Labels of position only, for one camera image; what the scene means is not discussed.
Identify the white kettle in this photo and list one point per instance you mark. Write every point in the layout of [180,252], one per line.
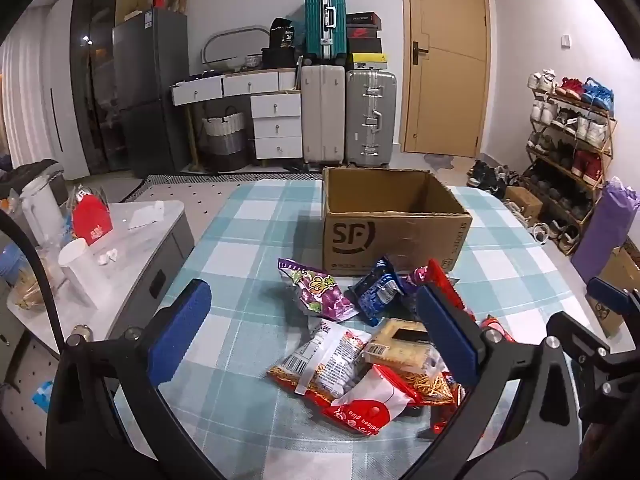
[42,210]

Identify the brown cardboard box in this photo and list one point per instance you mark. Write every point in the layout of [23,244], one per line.
[395,235]

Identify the red gift bag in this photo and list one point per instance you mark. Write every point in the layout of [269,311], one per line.
[91,220]

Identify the white dresser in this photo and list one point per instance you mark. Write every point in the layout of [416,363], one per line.
[275,125]

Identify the purple snack bag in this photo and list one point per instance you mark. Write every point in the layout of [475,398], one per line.
[322,292]

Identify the yellow black shoe box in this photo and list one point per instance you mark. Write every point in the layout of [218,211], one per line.
[370,61]

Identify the small white wrapper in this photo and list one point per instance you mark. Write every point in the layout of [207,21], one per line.
[106,256]

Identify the teal suitcase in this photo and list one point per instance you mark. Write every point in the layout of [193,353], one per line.
[325,17]

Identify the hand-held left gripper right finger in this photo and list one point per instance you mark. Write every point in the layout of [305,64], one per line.
[450,335]

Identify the silver suitcase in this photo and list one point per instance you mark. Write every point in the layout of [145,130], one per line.
[371,117]

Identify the wooden shoe rack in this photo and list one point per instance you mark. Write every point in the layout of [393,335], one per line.
[565,160]

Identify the oval mirror frame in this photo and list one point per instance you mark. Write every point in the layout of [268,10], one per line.
[235,32]

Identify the yellow cracker packet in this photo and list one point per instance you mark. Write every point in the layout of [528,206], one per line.
[400,345]

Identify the white grey laundry basket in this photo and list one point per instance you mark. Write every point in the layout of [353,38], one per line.
[225,140]

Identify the marble side table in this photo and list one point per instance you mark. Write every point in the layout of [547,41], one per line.
[135,260]

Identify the small purple packet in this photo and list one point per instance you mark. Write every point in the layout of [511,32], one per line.
[411,280]

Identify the black paper bag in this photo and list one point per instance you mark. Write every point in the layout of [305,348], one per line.
[282,32]

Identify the white curtain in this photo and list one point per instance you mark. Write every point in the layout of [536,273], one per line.
[22,110]

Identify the pile of dark shoes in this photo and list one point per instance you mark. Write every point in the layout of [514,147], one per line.
[487,177]

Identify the black storage box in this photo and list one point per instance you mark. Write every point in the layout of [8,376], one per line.
[280,57]

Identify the small cardboard box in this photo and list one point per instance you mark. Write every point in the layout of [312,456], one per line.
[523,202]

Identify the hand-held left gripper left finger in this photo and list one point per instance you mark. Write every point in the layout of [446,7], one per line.
[180,327]

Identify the blue cookie packet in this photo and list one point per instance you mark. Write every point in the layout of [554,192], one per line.
[377,295]

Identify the printed cardboard box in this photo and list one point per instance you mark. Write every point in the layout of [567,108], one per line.
[617,280]

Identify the beige suitcase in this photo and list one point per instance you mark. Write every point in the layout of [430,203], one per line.
[322,115]

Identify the red white glue packet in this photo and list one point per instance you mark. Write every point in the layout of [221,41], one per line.
[372,402]

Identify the white tissue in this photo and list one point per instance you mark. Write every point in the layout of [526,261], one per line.
[145,216]

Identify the grey floor cloth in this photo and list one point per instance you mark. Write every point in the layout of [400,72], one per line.
[438,161]

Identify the dark glass cabinet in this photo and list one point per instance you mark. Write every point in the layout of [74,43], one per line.
[95,85]

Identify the white wall switch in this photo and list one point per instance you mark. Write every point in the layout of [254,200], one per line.
[566,41]

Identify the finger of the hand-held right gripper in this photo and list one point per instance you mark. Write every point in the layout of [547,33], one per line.
[610,292]
[585,342]

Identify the wooden door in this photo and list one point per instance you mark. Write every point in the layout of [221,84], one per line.
[445,60]

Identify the red white noodle snack bag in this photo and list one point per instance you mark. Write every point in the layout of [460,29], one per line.
[320,360]

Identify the blue white package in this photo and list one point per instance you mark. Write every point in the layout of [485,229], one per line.
[42,397]

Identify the red chip bag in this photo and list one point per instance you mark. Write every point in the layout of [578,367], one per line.
[447,285]

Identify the white cup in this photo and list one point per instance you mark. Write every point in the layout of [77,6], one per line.
[80,270]

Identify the grey refrigerator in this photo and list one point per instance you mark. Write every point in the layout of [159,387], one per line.
[150,95]

